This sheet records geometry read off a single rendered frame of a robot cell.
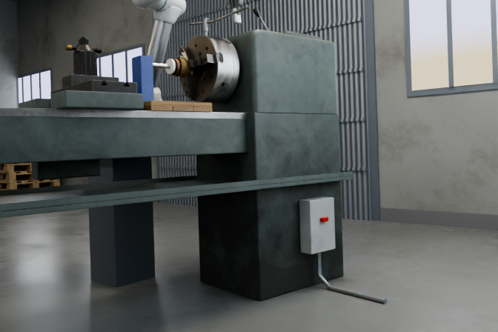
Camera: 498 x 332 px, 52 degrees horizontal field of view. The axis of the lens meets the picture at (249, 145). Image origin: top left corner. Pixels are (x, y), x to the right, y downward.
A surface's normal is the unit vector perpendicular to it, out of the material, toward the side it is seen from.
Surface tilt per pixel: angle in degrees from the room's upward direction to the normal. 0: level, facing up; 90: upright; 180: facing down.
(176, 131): 90
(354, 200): 90
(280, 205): 90
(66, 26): 90
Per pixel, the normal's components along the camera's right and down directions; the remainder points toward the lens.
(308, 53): 0.65, -0.02
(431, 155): -0.66, 0.02
